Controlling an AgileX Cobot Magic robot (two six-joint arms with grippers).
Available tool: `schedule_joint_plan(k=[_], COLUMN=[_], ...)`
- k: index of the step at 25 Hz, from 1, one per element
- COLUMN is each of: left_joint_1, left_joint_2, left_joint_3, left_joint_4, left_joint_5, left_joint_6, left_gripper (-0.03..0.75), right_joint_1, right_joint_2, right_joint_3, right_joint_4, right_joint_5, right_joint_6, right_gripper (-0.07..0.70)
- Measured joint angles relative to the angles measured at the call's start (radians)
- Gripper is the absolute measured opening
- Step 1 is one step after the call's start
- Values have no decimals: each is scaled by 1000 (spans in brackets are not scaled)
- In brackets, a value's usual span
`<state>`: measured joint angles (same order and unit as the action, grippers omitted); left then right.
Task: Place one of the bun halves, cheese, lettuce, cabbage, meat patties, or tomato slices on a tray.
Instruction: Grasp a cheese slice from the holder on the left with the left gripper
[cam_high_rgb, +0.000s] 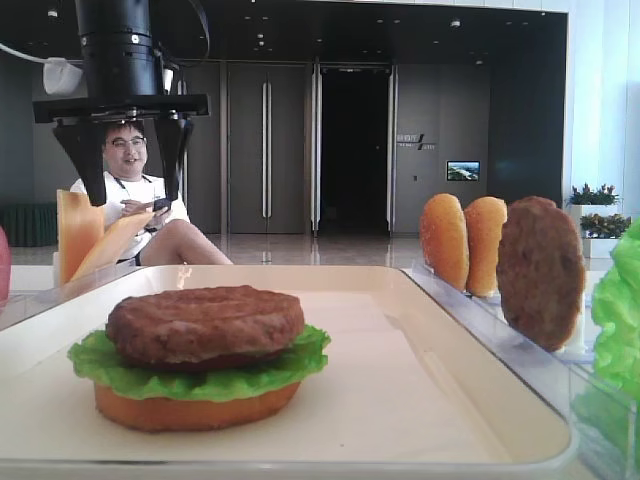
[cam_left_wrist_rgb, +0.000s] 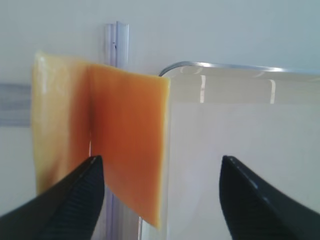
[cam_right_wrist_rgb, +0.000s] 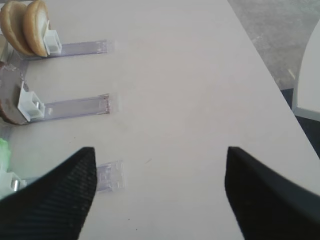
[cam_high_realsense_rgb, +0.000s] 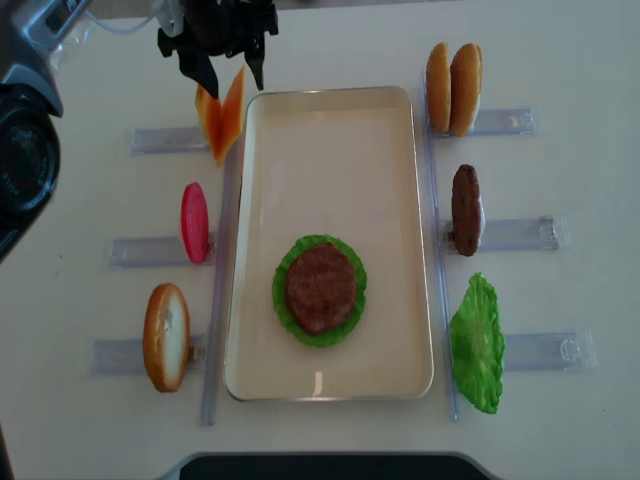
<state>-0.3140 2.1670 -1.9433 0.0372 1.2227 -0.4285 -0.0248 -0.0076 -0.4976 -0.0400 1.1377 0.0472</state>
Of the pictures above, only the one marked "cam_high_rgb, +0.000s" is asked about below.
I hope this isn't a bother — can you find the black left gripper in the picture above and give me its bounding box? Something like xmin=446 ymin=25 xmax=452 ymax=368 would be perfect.
xmin=33 ymin=94 xmax=210 ymax=206

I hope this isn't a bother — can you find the orange cheese slice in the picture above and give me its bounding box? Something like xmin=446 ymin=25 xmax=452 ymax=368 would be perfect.
xmin=57 ymin=190 xmax=104 ymax=285
xmin=71 ymin=211 xmax=154 ymax=281

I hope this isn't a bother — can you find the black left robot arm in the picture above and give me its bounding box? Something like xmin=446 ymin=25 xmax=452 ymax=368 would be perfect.
xmin=33 ymin=1 xmax=209 ymax=206

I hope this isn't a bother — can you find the red tomato slice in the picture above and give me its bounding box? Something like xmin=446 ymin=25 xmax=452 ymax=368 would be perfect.
xmin=0 ymin=227 xmax=12 ymax=305

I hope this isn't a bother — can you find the brown meat patty on tray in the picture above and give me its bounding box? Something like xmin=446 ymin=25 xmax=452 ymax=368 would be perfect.
xmin=106 ymin=285 xmax=305 ymax=372

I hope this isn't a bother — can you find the green lettuce leaf on tray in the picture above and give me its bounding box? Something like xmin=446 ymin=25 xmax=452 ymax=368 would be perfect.
xmin=67 ymin=325 xmax=331 ymax=403

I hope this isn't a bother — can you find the upright brown meat patty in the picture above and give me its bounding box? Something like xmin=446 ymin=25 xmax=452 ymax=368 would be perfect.
xmin=496 ymin=196 xmax=585 ymax=352

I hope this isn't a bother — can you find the upright green lettuce leaf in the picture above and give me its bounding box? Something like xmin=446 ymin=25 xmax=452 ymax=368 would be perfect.
xmin=574 ymin=221 xmax=639 ymax=448

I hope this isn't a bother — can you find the seated man white shirt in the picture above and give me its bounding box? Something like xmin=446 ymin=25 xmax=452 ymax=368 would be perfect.
xmin=101 ymin=121 xmax=231 ymax=266

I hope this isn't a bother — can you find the grey double door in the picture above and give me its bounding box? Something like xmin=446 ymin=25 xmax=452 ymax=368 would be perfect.
xmin=226 ymin=63 xmax=311 ymax=234

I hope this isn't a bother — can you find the bottom bun slice on tray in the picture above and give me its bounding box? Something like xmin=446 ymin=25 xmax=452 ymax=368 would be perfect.
xmin=94 ymin=383 xmax=300 ymax=432

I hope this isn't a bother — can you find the bun slice right inner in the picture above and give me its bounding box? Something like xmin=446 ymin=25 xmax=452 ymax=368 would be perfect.
xmin=420 ymin=193 xmax=469 ymax=291

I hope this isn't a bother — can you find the bun slice right outer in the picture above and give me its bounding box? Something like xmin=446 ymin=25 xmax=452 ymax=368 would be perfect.
xmin=464 ymin=196 xmax=507 ymax=297

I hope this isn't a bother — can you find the cream rectangular metal tray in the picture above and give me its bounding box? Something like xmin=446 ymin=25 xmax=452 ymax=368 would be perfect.
xmin=1 ymin=266 xmax=578 ymax=479

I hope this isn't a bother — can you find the potted plants white planter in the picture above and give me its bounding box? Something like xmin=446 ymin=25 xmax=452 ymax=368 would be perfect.
xmin=568 ymin=183 xmax=631 ymax=259

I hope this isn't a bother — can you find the white support block patty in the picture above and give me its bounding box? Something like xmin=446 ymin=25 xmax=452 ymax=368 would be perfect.
xmin=553 ymin=306 xmax=598 ymax=364

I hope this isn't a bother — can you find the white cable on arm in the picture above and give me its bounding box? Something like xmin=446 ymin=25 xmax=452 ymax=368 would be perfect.
xmin=0 ymin=42 xmax=86 ymax=97

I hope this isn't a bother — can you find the wall display screen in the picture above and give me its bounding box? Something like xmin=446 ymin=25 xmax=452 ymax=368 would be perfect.
xmin=446 ymin=161 xmax=480 ymax=182

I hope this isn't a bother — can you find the long clear rail right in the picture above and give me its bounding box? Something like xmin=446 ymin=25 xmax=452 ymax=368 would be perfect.
xmin=403 ymin=261 xmax=639 ymax=479

